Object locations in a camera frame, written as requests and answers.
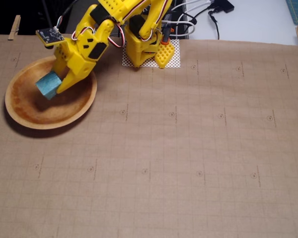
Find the black adapter cable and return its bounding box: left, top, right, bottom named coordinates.
left=208, top=9, right=221, bottom=40

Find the blue block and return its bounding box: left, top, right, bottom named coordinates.
left=35, top=71, right=63, bottom=101

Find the black camera circuit board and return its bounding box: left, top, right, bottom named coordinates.
left=35, top=26, right=66, bottom=47

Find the dark metal stand leg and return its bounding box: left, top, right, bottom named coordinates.
left=41, top=0, right=55, bottom=34

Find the round wooden bowl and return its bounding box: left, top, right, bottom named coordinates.
left=4, top=55, right=98, bottom=130

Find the black plug with orange collar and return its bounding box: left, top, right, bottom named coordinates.
left=161, top=26, right=173, bottom=45

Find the red white black servo wire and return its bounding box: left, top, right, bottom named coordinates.
left=106, top=32, right=127, bottom=49

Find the black camera cable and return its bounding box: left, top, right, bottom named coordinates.
left=55, top=0, right=79, bottom=29

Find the black power adapter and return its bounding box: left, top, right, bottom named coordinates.
left=208, top=0, right=235, bottom=14

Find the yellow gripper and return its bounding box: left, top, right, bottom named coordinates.
left=52, top=39, right=96, bottom=95

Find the white mesh mat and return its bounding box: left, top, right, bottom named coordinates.
left=121, top=39, right=181, bottom=69

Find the brown gridded wrapping paper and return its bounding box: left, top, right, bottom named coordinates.
left=0, top=33, right=298, bottom=238

